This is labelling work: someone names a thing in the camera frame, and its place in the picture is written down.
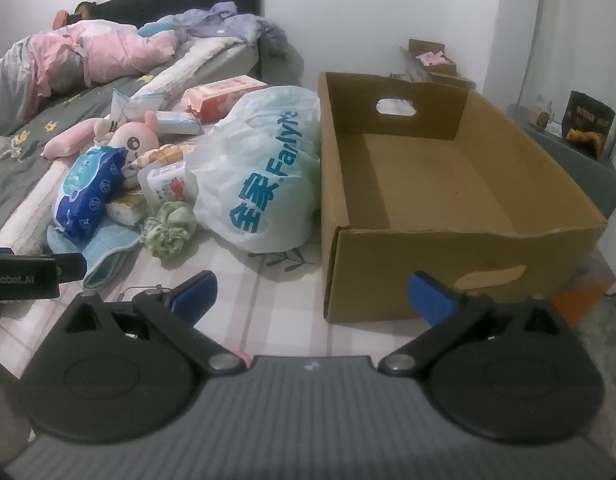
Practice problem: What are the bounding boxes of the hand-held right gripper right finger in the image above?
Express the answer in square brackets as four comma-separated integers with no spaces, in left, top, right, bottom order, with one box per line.
[377,271,563,376]

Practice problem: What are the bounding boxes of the pink plush bunny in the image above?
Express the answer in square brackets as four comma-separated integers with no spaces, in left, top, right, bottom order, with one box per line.
[42,110,162,167]

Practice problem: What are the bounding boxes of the white curtain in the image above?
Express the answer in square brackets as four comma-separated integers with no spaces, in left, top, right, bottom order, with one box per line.
[492,0,616,116]

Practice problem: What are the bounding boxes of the pink quilt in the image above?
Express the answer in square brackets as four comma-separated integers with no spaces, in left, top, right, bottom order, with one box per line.
[0,22,177,102]

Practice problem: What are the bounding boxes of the large cardboard box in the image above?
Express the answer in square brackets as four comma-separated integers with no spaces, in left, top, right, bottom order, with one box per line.
[319,72,609,324]

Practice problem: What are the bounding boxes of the orange box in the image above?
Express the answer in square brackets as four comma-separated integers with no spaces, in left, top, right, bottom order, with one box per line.
[552,259,616,327]

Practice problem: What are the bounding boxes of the grey stool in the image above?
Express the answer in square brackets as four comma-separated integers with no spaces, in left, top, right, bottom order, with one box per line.
[504,102,616,222]

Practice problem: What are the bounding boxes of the small cardboard box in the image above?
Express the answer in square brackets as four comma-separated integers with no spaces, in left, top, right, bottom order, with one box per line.
[390,38,477,89]

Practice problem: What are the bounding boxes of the brown plush toy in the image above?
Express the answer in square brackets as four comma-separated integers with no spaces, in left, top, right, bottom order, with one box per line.
[52,2,98,29]

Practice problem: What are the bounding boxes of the white plastic shopping bag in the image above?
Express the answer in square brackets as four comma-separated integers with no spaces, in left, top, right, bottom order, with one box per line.
[187,85,322,254]

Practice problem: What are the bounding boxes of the black cable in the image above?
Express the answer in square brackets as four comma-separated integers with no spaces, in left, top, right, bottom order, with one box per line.
[119,284,175,307]

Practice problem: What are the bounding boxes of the green scrunchie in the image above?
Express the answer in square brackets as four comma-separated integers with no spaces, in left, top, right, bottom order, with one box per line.
[144,202,197,261]

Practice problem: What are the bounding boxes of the yellow snack packet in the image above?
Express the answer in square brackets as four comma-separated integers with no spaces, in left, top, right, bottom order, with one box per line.
[133,143,199,167]

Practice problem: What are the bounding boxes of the white pack with red label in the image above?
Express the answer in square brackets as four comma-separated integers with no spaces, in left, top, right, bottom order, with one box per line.
[137,162,199,209]

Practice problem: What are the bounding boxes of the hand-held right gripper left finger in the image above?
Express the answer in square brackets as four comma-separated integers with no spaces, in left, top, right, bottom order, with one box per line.
[63,270,249,375]

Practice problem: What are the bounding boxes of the pink checked mat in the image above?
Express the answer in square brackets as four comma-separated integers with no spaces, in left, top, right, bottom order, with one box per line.
[0,75,339,377]

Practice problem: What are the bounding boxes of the black snack bag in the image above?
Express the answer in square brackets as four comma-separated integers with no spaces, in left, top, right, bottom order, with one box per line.
[562,90,616,161]

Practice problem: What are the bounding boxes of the gold tissue pack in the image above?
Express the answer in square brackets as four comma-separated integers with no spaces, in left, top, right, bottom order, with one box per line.
[105,192,150,224]

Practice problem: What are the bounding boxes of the grey printed bedsheet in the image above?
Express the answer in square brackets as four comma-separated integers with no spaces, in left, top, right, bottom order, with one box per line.
[0,76,201,242]

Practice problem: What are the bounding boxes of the small jar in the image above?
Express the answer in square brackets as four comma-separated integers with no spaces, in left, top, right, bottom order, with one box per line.
[534,95,557,129]

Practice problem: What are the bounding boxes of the light blue cloth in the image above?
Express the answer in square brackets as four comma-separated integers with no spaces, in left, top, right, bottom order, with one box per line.
[46,220,150,289]

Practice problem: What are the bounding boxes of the purple clothes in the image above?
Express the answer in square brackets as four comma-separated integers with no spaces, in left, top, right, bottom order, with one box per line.
[172,2,269,44]

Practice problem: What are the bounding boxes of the teal cloth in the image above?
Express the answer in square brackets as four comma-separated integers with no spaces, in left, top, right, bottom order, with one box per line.
[138,22,177,39]

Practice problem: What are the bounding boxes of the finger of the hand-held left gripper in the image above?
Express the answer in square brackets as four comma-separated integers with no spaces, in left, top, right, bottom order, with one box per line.
[53,252,88,283]

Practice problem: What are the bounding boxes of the white and blue tissue pack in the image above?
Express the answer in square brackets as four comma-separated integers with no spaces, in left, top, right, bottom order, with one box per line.
[155,111,202,135]

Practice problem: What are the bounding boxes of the dark clothes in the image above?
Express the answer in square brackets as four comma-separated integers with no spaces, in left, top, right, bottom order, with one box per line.
[259,20,289,57]

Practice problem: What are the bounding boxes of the white packet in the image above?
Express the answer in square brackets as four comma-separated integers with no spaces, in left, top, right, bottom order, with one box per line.
[110,88,159,127]

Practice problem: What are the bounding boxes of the blue wet wipes pack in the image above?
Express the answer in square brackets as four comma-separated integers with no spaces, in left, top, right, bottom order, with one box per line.
[53,146,129,244]

